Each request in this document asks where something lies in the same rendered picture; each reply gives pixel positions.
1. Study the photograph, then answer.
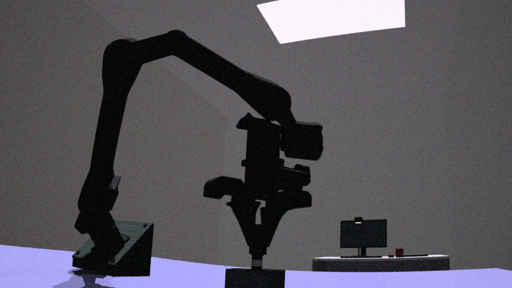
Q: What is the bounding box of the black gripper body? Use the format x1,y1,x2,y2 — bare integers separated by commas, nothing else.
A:
204,150,312,209

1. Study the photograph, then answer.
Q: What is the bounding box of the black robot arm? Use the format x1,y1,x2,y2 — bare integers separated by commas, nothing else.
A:
74,30,323,258

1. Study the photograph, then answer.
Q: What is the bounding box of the black marker with white band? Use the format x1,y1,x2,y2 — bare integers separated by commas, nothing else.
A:
251,254,263,270

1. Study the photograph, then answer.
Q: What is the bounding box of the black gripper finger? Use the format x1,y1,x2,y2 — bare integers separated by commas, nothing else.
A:
260,205,294,247
226,200,261,246

